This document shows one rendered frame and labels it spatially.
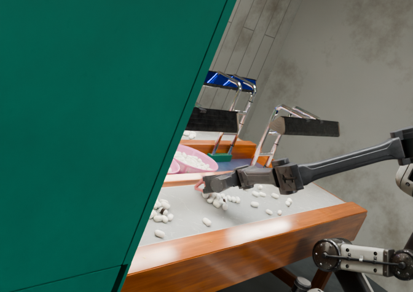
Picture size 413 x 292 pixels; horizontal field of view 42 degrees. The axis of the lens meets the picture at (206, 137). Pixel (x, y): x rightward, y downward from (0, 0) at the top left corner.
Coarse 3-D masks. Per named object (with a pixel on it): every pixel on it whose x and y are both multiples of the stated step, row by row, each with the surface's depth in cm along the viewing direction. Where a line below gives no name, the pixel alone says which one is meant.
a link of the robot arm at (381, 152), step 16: (384, 144) 156; (400, 144) 156; (320, 160) 159; (336, 160) 156; (352, 160) 156; (368, 160) 156; (400, 160) 157; (288, 176) 159; (304, 176) 156; (320, 176) 156
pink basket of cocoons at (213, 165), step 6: (180, 144) 258; (186, 150) 260; (192, 150) 260; (198, 156) 260; (204, 156) 259; (180, 162) 235; (210, 162) 256; (180, 168) 237; (186, 168) 236; (192, 168) 236; (198, 168) 236; (216, 168) 245
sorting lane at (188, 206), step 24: (168, 192) 206; (192, 192) 215; (240, 192) 237; (264, 192) 250; (312, 192) 280; (192, 216) 193; (216, 216) 202; (240, 216) 211; (264, 216) 221; (144, 240) 163
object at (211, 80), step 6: (210, 72) 276; (216, 72) 281; (210, 78) 275; (216, 78) 280; (222, 78) 284; (234, 78) 293; (246, 78) 304; (204, 84) 271; (210, 84) 275; (216, 84) 279; (222, 84) 284; (228, 84) 288; (234, 84) 293; (246, 90) 303; (252, 90) 308
